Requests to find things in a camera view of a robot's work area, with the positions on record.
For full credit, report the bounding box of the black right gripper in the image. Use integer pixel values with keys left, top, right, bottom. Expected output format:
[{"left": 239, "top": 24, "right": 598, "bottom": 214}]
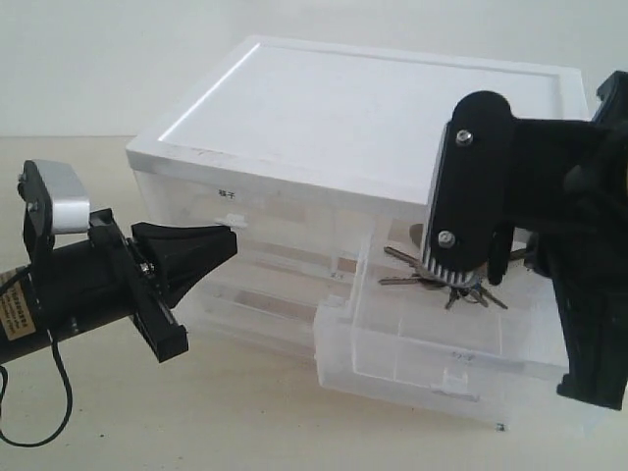
[{"left": 487, "top": 71, "right": 627, "bottom": 408}]

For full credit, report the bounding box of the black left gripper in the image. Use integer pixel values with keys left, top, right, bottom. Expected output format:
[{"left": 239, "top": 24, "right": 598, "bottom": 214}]
[{"left": 88, "top": 209, "right": 237, "bottom": 363}]

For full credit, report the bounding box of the key bunch with blue fob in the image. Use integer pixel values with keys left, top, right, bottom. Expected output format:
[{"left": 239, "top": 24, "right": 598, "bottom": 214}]
[{"left": 379, "top": 245, "right": 508, "bottom": 310}]

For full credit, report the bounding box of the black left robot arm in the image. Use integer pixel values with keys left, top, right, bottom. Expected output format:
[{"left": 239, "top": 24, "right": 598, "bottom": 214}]
[{"left": 1, "top": 209, "right": 237, "bottom": 363}]

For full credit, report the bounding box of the clear plastic storage box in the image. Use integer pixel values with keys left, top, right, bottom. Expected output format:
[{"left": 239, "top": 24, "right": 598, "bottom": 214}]
[
  {"left": 195, "top": 288, "right": 511, "bottom": 423},
  {"left": 196, "top": 240, "right": 358, "bottom": 324}
]

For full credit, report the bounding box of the white translucent drawer cabinet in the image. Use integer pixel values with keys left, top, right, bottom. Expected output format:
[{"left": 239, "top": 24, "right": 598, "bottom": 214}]
[{"left": 127, "top": 36, "right": 602, "bottom": 432}]

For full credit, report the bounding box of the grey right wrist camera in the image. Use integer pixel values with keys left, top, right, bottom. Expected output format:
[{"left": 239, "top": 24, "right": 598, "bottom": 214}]
[{"left": 420, "top": 90, "right": 515, "bottom": 287}]

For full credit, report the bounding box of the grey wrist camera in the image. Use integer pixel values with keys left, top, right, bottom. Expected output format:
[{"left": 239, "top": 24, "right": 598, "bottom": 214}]
[
  {"left": 420, "top": 90, "right": 515, "bottom": 287},
  {"left": 19, "top": 160, "right": 90, "bottom": 236}
]

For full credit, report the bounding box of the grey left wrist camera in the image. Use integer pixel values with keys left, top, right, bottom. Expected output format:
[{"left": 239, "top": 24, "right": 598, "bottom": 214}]
[{"left": 19, "top": 160, "right": 90, "bottom": 236}]

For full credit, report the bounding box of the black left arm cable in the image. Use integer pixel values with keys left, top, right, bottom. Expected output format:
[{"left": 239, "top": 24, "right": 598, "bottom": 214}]
[{"left": 0, "top": 333, "right": 75, "bottom": 447}]

